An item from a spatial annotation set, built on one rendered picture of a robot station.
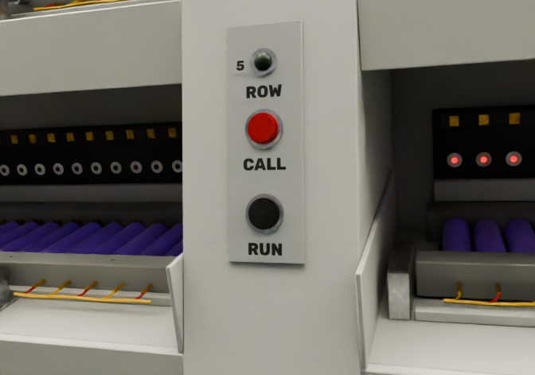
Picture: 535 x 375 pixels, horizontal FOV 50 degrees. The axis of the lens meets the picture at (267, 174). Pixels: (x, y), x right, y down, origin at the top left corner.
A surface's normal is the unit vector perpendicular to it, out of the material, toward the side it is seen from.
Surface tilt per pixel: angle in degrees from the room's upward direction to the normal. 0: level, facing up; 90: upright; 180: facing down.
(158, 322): 16
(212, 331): 90
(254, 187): 90
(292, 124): 90
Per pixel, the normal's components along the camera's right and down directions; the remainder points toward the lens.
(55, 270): -0.29, 0.26
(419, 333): -0.09, -0.97
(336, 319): -0.30, -0.02
